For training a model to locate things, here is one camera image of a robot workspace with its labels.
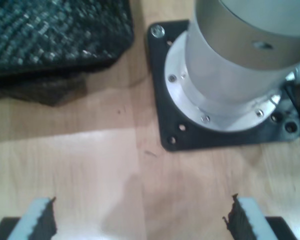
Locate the black bubble mat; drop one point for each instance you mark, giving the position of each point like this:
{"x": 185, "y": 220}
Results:
{"x": 40, "y": 37}

